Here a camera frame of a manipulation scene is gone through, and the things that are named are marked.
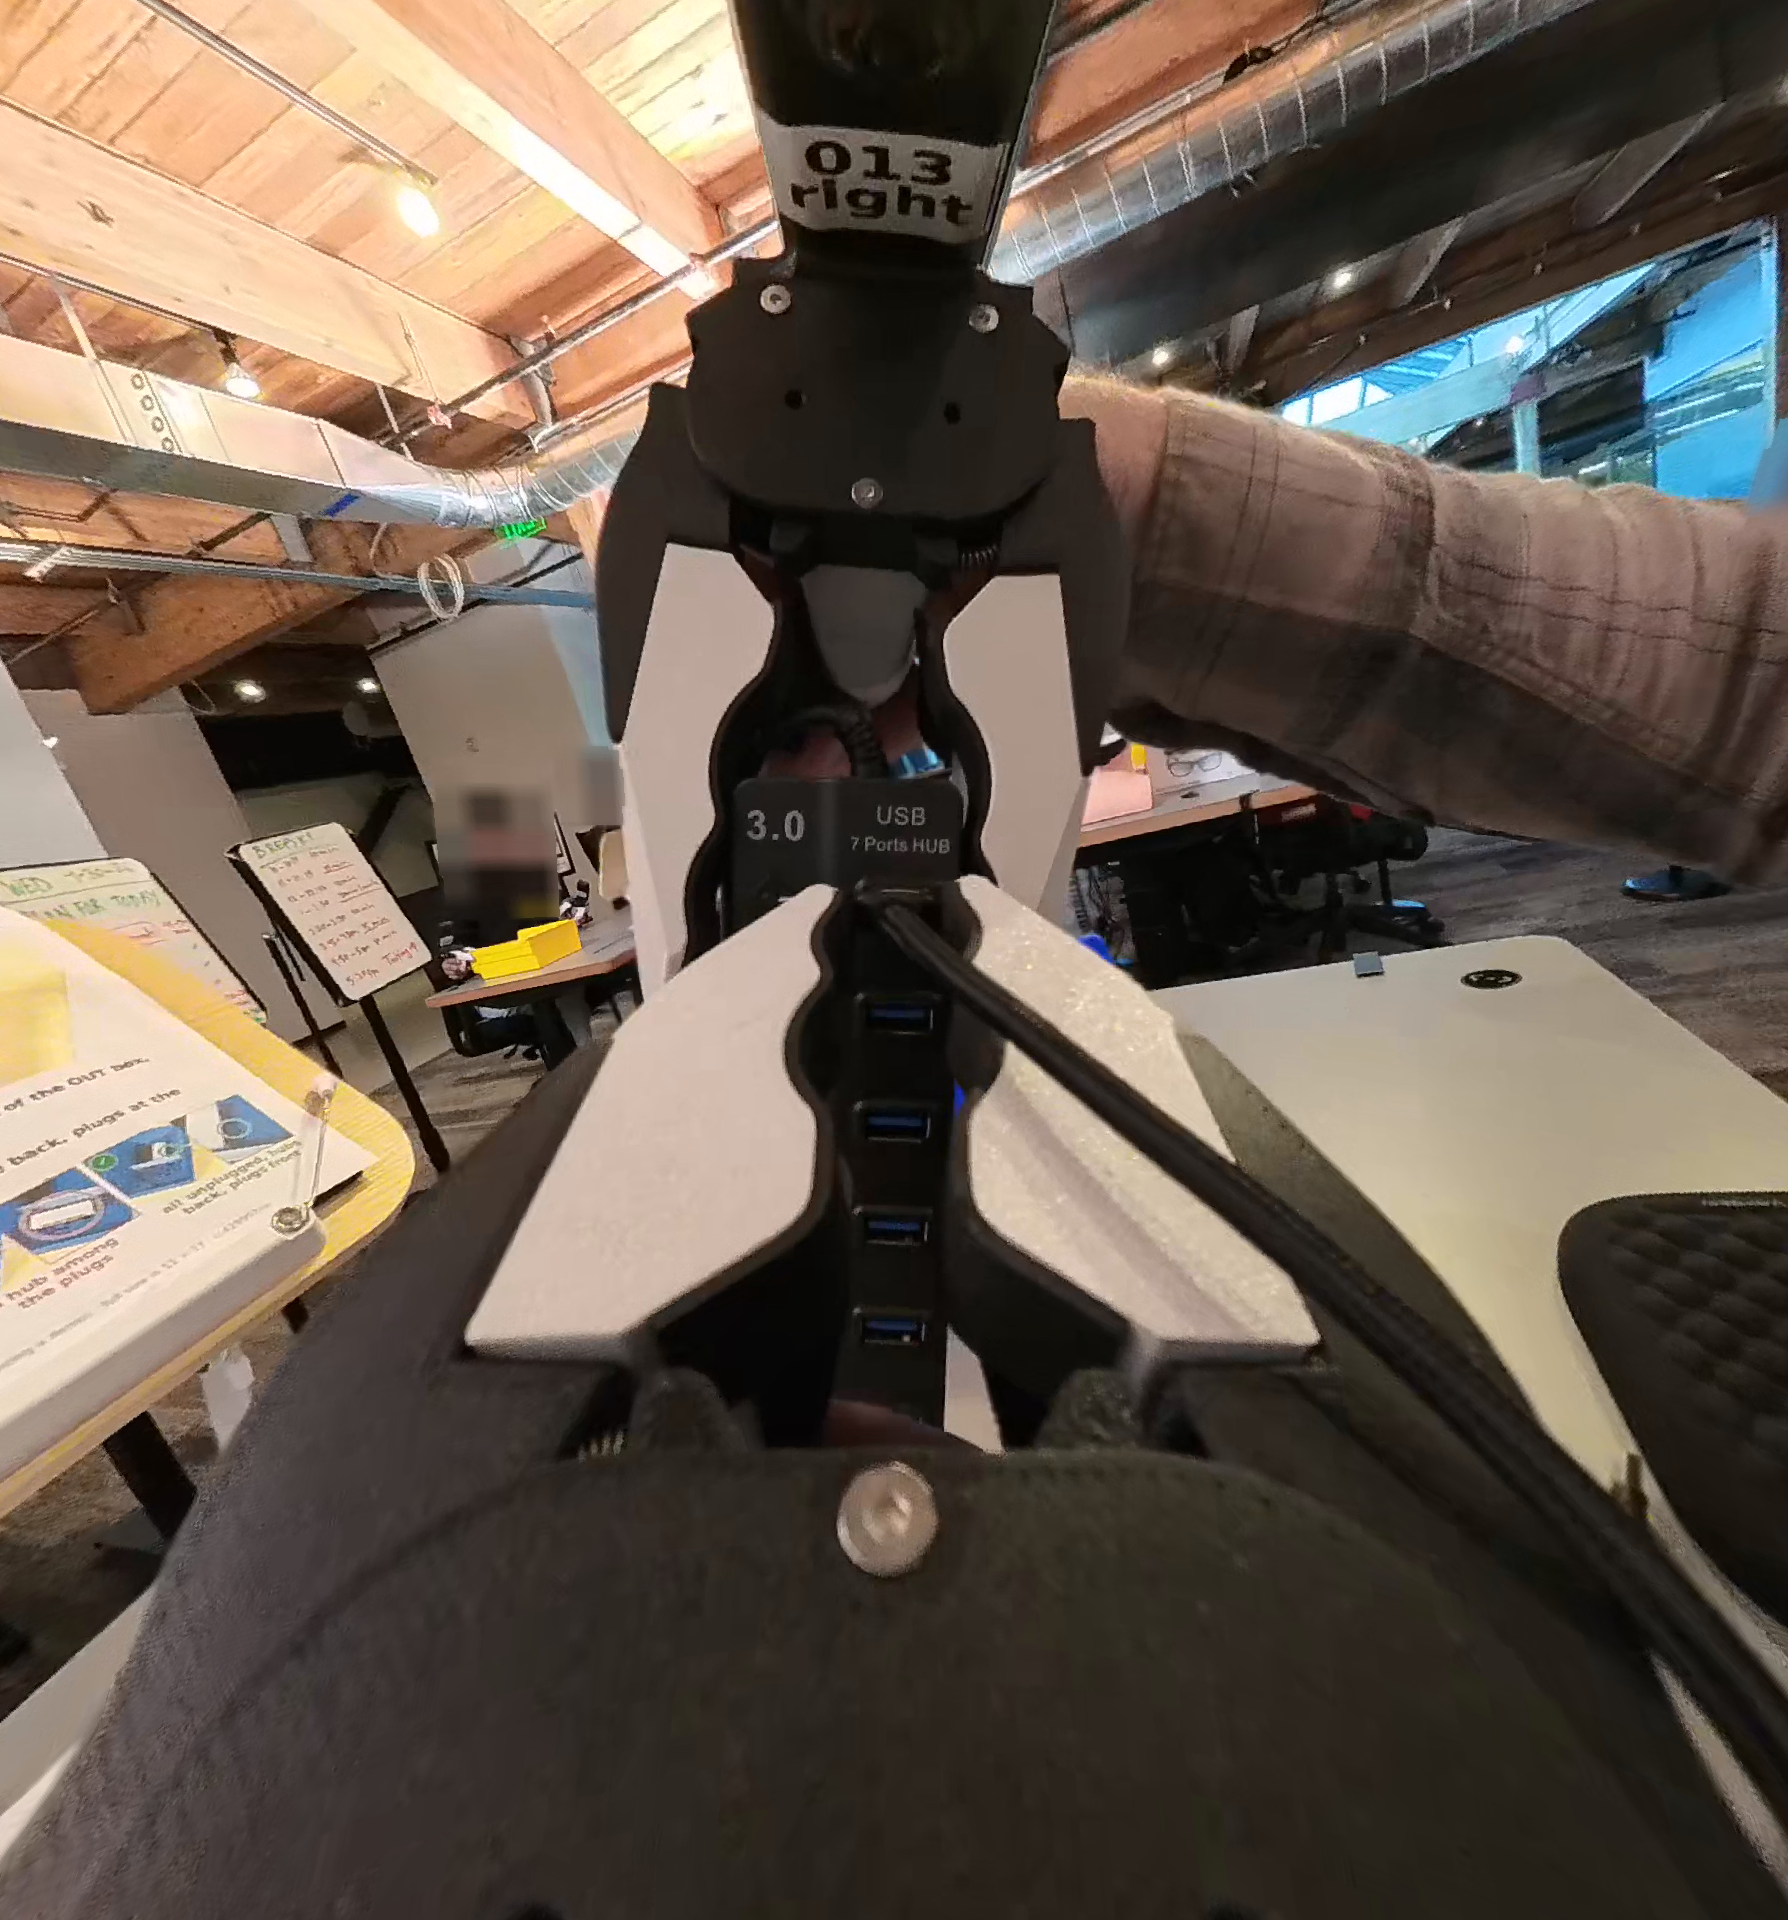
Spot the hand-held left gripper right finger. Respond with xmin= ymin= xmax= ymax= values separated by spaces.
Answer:
xmin=941 ymin=877 xmax=1319 ymax=1453

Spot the yellow plastic bin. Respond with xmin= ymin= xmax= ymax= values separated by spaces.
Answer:
xmin=469 ymin=917 xmax=584 ymax=981

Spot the grey-top desk wooden edge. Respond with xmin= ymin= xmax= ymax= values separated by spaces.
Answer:
xmin=1077 ymin=768 xmax=1434 ymax=981

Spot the person's right forearm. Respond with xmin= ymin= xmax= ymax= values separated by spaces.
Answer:
xmin=1058 ymin=370 xmax=1788 ymax=901

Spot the black multi-port usb hub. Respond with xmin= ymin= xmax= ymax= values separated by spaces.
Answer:
xmin=726 ymin=768 xmax=982 ymax=1430

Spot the long grey-top desk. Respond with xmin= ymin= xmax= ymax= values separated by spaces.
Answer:
xmin=430 ymin=914 xmax=643 ymax=1060

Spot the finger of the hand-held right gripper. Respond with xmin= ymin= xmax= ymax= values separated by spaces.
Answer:
xmin=931 ymin=572 xmax=1095 ymax=949
xmin=614 ymin=543 xmax=820 ymax=1004

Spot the black mesh pad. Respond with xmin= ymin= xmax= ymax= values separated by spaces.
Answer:
xmin=1558 ymin=1193 xmax=1788 ymax=1668

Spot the whiteboard with green writing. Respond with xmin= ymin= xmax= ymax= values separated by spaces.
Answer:
xmin=0 ymin=857 xmax=268 ymax=1024

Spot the person's right hand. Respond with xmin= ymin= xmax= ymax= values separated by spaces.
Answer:
xmin=875 ymin=683 xmax=959 ymax=768

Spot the black cable copper plug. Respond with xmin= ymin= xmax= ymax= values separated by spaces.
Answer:
xmin=852 ymin=887 xmax=1788 ymax=1920

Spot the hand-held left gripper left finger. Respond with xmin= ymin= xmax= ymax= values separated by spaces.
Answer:
xmin=460 ymin=887 xmax=859 ymax=1453

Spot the whiteboard with handwriting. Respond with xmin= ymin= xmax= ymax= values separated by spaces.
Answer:
xmin=223 ymin=821 xmax=450 ymax=1173

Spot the grey sprinkler pipe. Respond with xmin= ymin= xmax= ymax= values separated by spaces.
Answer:
xmin=0 ymin=532 xmax=595 ymax=607

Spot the black hub cable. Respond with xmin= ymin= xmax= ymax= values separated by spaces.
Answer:
xmin=763 ymin=703 xmax=899 ymax=781

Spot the silver spiral air duct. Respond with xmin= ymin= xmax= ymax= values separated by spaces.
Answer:
xmin=430 ymin=0 xmax=1735 ymax=528

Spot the rectangular metal duct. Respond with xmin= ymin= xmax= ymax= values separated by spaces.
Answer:
xmin=0 ymin=324 xmax=430 ymax=528

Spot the printed instruction sheet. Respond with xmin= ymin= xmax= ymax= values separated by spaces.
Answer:
xmin=0 ymin=891 xmax=375 ymax=1324

